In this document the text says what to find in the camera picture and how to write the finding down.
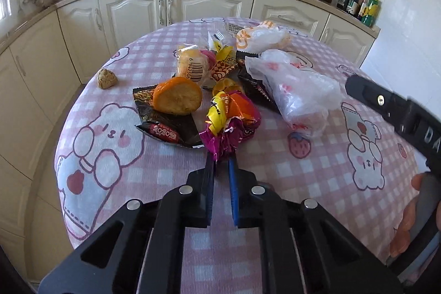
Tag person's right hand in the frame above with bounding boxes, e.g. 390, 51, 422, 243
389, 173, 441, 257

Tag yellow snack wrapper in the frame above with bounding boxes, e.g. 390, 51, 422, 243
210, 45, 238, 82

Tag magenta yellow candy wrapper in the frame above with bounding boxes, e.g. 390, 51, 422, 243
200, 90, 262, 161

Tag green yellow bottle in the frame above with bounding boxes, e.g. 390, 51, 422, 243
362, 0, 380, 27

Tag pink checkered cartoon tablecloth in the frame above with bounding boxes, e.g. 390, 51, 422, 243
53, 16, 430, 294

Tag black red snack wrapper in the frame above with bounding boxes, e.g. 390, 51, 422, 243
132, 85, 203, 149

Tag bread in clear wrapper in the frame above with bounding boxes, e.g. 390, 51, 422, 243
175, 45, 216, 88

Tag orange white bread bag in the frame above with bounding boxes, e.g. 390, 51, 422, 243
235, 21, 292, 55

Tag white pink plastic bag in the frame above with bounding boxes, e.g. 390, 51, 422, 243
244, 49, 342, 138

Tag small brown walnut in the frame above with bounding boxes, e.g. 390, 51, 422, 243
97, 68, 118, 90

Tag cream lower kitchen cabinets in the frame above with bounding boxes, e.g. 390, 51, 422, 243
1, 0, 380, 279

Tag half orange peel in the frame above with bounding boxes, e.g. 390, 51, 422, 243
152, 77, 202, 116

